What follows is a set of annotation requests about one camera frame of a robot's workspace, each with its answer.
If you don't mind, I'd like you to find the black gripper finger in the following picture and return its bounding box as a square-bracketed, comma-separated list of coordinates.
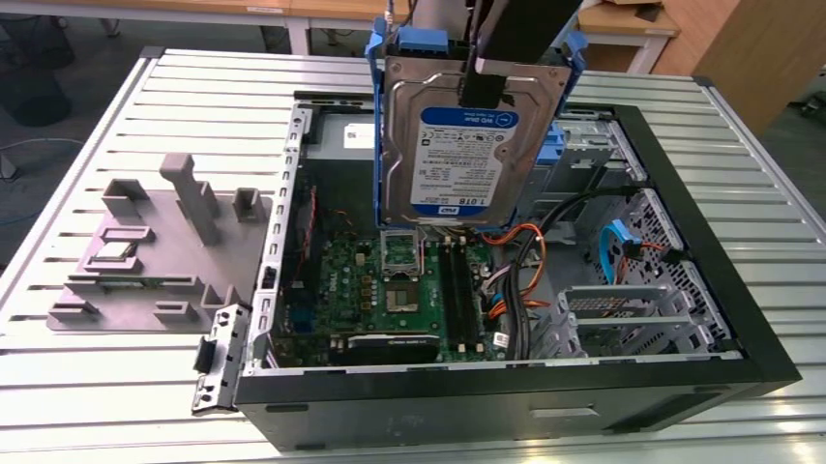
[457, 71, 511, 108]

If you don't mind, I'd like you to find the hard disk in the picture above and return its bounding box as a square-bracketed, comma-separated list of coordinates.
[364, 26, 589, 241]

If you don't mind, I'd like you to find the grey metal disk bay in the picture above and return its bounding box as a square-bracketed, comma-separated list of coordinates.
[544, 283, 740, 362]

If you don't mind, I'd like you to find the blue drive latch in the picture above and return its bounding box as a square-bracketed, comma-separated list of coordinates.
[543, 129, 568, 168]

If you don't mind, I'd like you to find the grey optical drive cage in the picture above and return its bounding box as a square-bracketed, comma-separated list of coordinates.
[515, 113, 649, 228]

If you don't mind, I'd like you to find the grey power supply unit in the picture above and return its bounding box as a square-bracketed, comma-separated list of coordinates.
[300, 115, 379, 229]

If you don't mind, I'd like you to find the metal socket cover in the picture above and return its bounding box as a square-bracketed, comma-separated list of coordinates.
[377, 227, 427, 281]

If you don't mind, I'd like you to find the brown wooden cabinet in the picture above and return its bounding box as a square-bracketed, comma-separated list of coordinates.
[656, 0, 826, 137]

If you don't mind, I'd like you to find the black RAM slot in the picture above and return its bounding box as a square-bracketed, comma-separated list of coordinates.
[437, 235, 467, 354]
[455, 235, 487, 353]

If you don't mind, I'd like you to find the CPU socket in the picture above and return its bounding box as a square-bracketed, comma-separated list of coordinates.
[380, 279, 427, 315]

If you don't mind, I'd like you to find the green motherboard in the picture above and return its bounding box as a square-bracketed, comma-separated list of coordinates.
[269, 226, 511, 366]

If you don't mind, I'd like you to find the black chair base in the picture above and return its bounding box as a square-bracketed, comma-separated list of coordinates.
[787, 89, 826, 117]

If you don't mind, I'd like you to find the black graphics card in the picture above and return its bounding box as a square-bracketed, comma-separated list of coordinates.
[327, 330, 441, 367]

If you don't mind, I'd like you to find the grey parts rack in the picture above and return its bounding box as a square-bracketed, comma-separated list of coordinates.
[45, 153, 277, 334]

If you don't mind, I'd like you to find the green RAM stick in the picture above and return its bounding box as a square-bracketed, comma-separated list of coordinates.
[98, 275, 166, 290]

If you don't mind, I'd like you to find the silver CPU chip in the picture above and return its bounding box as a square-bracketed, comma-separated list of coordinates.
[93, 244, 137, 265]

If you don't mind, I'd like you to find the black open PC case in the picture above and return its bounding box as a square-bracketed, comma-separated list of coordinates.
[189, 89, 806, 453]

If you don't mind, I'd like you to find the grey expansion slot latch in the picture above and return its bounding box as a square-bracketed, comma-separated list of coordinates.
[189, 303, 252, 418]

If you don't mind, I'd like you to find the black mesh waste bin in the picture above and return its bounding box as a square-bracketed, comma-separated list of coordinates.
[0, 13, 77, 128]

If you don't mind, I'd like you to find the wooden desk white frame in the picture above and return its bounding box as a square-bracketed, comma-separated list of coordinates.
[0, 0, 312, 57]
[306, 0, 683, 74]

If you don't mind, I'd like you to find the orange red wire bundle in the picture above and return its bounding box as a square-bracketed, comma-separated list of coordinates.
[480, 224, 551, 321]

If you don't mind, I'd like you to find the thin red wire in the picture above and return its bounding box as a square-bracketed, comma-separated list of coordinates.
[288, 186, 321, 291]

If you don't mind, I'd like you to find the blue data wire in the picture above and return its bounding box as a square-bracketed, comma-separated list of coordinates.
[597, 217, 648, 292]

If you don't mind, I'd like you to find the orange power wire black plug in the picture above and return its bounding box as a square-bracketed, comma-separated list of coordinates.
[619, 240, 687, 287]

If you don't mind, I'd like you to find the thick black cable bundle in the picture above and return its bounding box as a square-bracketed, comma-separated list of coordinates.
[501, 186, 637, 362]

